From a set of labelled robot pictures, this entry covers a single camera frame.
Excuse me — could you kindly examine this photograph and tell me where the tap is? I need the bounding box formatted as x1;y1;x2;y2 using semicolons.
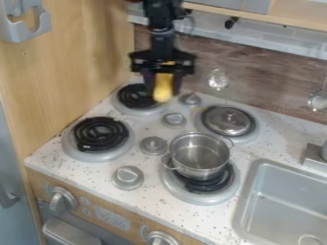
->
298;137;327;174

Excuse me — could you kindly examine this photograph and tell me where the silver hanging spoon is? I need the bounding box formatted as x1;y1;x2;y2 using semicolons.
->
305;76;327;113

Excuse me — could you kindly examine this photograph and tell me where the grey wall holder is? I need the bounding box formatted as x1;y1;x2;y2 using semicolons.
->
0;0;55;45

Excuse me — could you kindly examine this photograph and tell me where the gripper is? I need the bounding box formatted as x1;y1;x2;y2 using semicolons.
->
127;48;199;98

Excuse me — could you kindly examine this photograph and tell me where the clear wall hook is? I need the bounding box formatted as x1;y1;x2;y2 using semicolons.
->
207;67;230;93

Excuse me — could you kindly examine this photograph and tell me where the toy sink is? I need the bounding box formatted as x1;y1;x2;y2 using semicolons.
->
229;158;327;245

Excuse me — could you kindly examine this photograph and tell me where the black peg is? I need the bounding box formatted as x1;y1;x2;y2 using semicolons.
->
223;15;241;31

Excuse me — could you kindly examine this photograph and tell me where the silver pot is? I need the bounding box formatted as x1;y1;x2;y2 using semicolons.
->
159;131;235;182

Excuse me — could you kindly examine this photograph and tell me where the toy stove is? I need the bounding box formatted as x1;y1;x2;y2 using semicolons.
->
59;81;262;207

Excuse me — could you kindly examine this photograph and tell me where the silver lid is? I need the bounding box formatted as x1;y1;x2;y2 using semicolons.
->
199;105;258;138

